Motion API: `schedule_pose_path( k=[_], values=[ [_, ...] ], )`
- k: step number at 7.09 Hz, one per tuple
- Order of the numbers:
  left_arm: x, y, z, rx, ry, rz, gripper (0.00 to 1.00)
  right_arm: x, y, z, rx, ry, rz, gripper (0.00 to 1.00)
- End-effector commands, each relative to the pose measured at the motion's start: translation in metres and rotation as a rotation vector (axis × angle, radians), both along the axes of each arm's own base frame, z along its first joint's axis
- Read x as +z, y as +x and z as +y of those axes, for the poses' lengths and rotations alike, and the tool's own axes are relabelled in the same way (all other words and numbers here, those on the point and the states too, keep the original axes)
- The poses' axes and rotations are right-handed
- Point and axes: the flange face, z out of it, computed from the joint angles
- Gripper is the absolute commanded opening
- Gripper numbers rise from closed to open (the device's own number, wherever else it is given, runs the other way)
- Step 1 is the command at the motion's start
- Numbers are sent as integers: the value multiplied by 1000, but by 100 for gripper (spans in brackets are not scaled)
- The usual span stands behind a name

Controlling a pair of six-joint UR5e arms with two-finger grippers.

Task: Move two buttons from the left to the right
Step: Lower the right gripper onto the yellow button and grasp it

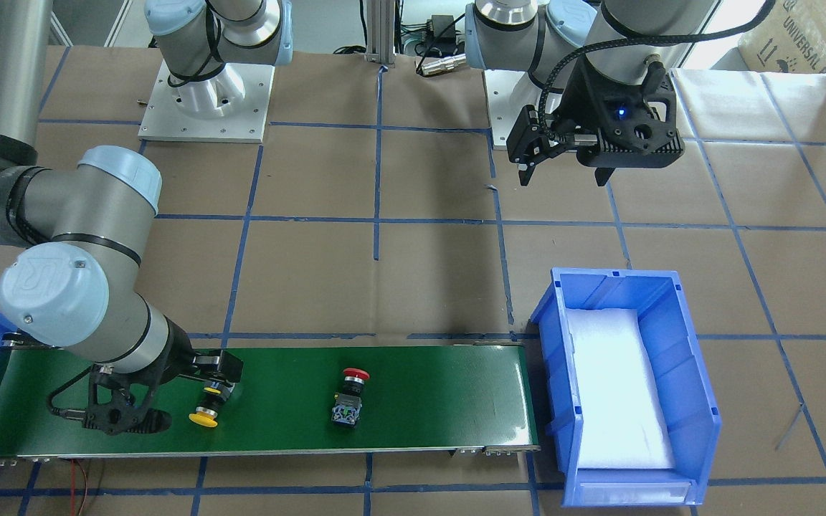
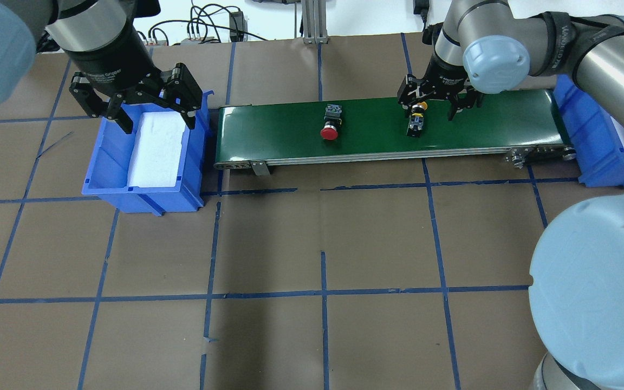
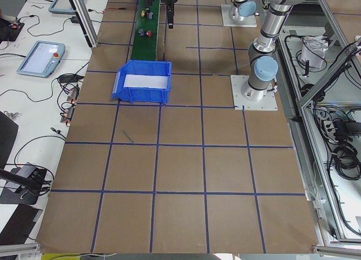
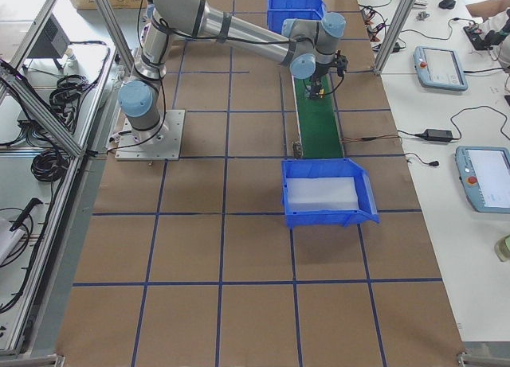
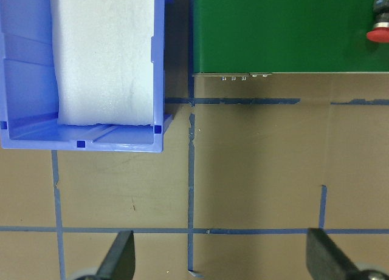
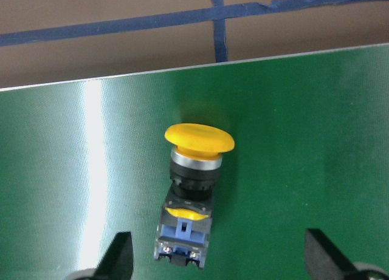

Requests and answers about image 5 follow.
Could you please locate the white foam pad in source bin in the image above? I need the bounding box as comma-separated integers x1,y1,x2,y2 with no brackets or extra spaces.
50,0,154,126

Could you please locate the blue source plastic bin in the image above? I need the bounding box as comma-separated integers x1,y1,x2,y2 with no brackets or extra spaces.
1,0,172,152

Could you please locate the red push button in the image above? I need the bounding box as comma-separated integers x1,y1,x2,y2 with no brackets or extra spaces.
366,0,388,43

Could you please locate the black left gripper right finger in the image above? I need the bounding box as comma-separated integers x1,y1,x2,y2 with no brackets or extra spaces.
306,228,361,280

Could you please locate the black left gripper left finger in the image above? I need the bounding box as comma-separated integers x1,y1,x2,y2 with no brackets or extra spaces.
96,231,135,280

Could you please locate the green conveyor belt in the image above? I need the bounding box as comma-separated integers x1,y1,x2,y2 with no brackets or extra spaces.
192,0,388,77

